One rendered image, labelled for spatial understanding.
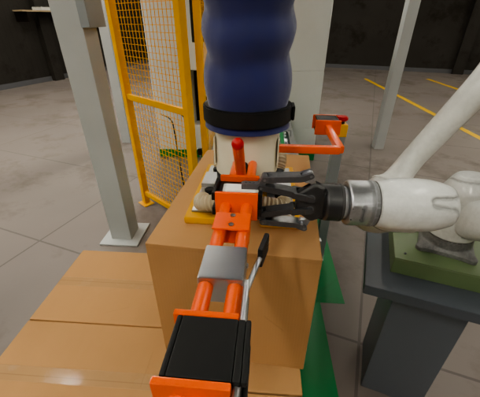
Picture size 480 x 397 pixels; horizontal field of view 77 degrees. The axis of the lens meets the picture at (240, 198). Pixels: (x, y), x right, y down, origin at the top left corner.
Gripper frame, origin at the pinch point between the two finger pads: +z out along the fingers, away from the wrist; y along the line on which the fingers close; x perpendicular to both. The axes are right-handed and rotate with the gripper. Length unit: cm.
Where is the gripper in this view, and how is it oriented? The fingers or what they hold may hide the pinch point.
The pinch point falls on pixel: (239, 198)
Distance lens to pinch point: 61.2
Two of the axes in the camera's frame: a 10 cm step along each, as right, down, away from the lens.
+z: -10.0, -0.4, 0.6
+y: 0.0, 8.6, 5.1
